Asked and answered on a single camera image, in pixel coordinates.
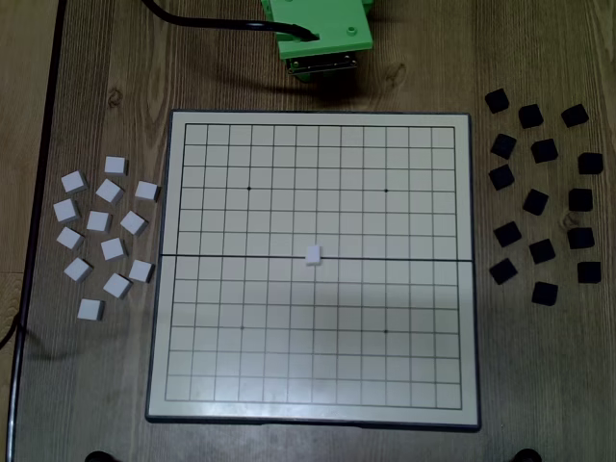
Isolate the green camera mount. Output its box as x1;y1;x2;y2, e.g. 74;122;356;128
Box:
261;0;375;62

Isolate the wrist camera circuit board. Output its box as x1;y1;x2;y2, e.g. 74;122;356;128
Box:
286;52;360;77

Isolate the white grid go board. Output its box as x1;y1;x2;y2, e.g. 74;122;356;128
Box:
144;109;482;432

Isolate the black cube stone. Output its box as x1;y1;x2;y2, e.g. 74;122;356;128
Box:
577;151;604;176
488;258;520;286
522;188;551;217
530;138;560;165
576;261;603;285
560;103;590;129
527;238;557;266
493;220;524;249
483;88;511;116
487;164;516;192
530;280;560;307
517;103;545;130
489;133;518;161
566;226;596;250
567;188;595;213

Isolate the black camera cable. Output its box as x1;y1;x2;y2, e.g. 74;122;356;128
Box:
141;0;321;41

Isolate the thin dark floor cable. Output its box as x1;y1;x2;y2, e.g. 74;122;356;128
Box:
0;311;23;348

